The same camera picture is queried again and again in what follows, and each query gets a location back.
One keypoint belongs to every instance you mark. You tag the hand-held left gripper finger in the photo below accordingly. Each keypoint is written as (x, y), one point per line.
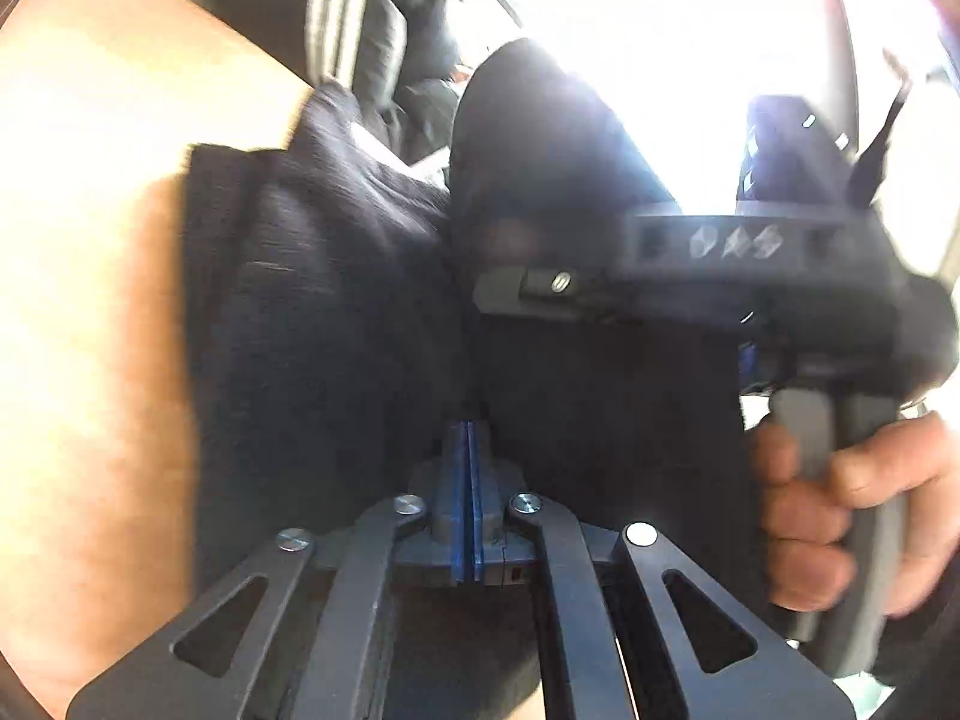
(459, 502)
(475, 502)

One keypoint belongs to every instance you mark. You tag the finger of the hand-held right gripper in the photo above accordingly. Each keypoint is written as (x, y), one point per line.
(540, 291)

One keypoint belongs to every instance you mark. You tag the black fleece jacket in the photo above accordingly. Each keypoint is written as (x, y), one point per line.
(315, 315)

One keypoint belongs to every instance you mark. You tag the person's right hand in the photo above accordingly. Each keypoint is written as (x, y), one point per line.
(922, 480)

